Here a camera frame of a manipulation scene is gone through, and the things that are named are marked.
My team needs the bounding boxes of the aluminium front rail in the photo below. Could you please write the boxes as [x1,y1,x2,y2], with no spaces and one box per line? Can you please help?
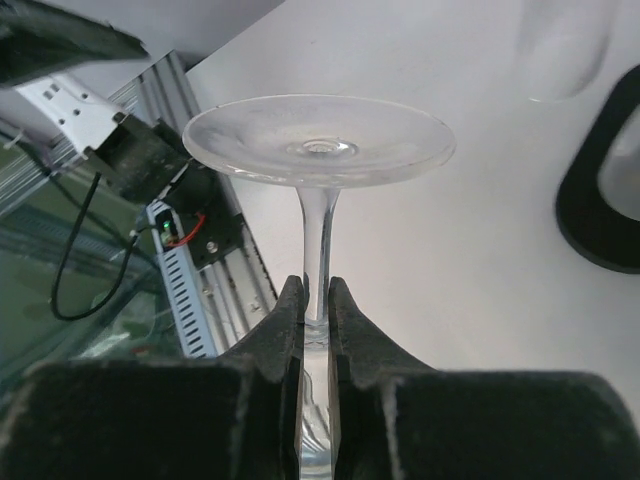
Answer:
[99,52,277,358]

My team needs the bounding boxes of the copper wire wine glass rack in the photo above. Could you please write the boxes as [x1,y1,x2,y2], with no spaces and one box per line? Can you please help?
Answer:
[555,66,639,275]

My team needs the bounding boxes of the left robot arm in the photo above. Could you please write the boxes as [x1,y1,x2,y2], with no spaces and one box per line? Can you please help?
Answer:
[1,1,218,213]

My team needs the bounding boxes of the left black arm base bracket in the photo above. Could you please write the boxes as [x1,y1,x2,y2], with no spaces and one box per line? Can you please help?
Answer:
[186,190,244,270]

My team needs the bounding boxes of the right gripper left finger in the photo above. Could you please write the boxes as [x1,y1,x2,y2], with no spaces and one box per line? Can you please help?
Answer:
[1,276,305,479]

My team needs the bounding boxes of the left black camera cable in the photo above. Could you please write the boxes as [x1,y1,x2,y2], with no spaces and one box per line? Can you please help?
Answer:
[47,172,139,322]

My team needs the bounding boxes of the grey slotted cable duct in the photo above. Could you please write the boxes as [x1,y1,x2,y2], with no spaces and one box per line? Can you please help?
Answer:
[146,200,218,359]

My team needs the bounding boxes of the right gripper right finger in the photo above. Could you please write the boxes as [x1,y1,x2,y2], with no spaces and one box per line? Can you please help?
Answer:
[328,277,639,479]

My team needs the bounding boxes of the clear flute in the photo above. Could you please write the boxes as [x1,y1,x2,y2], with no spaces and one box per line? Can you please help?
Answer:
[515,0,620,103]
[182,94,456,479]
[598,108,640,221]

